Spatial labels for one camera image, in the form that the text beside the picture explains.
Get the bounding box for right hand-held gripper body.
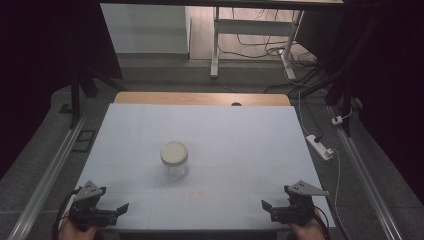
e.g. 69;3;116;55
270;180;330;227

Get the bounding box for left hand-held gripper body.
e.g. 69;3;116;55
68;180;119;231

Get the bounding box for clear glass jar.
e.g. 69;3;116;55
162;159;190;182

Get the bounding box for cream round jar lid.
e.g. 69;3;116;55
159;140;189;166

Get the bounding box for person's right hand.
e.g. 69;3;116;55
288;212;328;240

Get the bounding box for person's left hand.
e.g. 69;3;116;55
57;215;98;240

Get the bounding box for white power strip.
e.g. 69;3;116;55
305;134;335;162

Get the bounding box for white paper sheet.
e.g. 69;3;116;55
57;102;336;232

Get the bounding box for black tripod stand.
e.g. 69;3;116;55
58;64;128;130

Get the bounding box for wooden table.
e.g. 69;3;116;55
113;91;292;107

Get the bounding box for dark curtain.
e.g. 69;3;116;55
333;0;424;204
0;0;124;181

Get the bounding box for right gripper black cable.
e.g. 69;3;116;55
312;205;332;240

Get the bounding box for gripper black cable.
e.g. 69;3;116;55
52;187;83;240
312;205;332;240

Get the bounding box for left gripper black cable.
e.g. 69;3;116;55
52;187;83;240

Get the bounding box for black rectangular floor bracket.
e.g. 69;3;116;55
71;129;98;154

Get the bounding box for white power strip cable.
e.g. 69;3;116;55
297;89;342;218

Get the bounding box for aluminium floor rail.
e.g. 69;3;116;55
6;109;92;240
327;105;405;240

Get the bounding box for black stand with cables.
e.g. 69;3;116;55
263;13;381;138

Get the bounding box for black cables under desk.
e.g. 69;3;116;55
218;8;318;68

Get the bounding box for white desk frame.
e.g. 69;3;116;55
209;6;305;81

